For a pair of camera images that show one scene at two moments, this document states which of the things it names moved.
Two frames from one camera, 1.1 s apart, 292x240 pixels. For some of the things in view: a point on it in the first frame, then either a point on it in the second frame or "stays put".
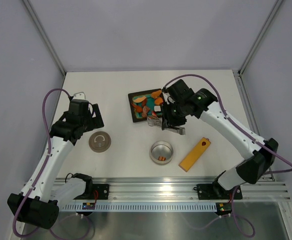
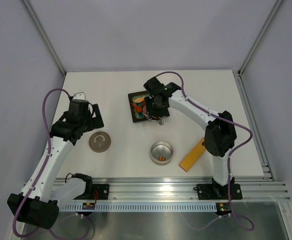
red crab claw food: x=138 y=109 stays put
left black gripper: x=95 y=122 stays put
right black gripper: x=168 y=120 to x=148 y=101
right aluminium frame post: x=260 y=36 stays put
